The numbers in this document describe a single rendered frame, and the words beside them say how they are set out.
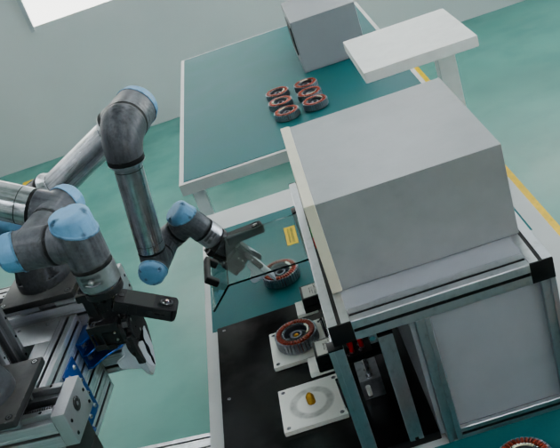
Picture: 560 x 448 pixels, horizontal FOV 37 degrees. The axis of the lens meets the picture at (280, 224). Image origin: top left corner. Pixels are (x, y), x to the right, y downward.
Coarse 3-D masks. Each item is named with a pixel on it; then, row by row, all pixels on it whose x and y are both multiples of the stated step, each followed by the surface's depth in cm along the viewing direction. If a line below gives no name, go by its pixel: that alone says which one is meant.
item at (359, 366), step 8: (368, 360) 193; (360, 368) 191; (376, 368) 189; (360, 376) 189; (368, 376) 188; (376, 376) 187; (360, 384) 187; (368, 384) 187; (376, 384) 188; (376, 392) 189; (384, 392) 189
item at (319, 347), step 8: (312, 344) 188; (320, 344) 187; (344, 344) 188; (368, 344) 186; (320, 352) 185; (360, 352) 184; (368, 352) 184; (376, 352) 184; (312, 360) 190; (320, 360) 184; (328, 360) 184; (352, 360) 184; (312, 368) 187; (320, 368) 184; (328, 368) 185; (368, 368) 187; (312, 376) 186
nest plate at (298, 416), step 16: (304, 384) 199; (320, 384) 197; (336, 384) 196; (288, 400) 196; (304, 400) 194; (320, 400) 192; (336, 400) 191; (288, 416) 191; (304, 416) 189; (320, 416) 188; (336, 416) 186; (288, 432) 187
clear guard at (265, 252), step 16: (272, 224) 212; (288, 224) 210; (224, 240) 213; (240, 240) 210; (256, 240) 208; (272, 240) 205; (224, 256) 206; (240, 256) 203; (256, 256) 201; (272, 256) 198; (288, 256) 196; (304, 256) 194; (224, 272) 200; (240, 272) 196; (256, 272) 194; (224, 288) 195
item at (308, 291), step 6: (300, 288) 210; (306, 288) 209; (312, 288) 208; (300, 294) 207; (306, 294) 207; (312, 294) 206; (306, 300) 205; (312, 300) 205; (318, 300) 206; (300, 306) 210; (306, 306) 206; (312, 306) 206; (318, 306) 206; (300, 312) 208; (306, 312) 206; (312, 312) 207
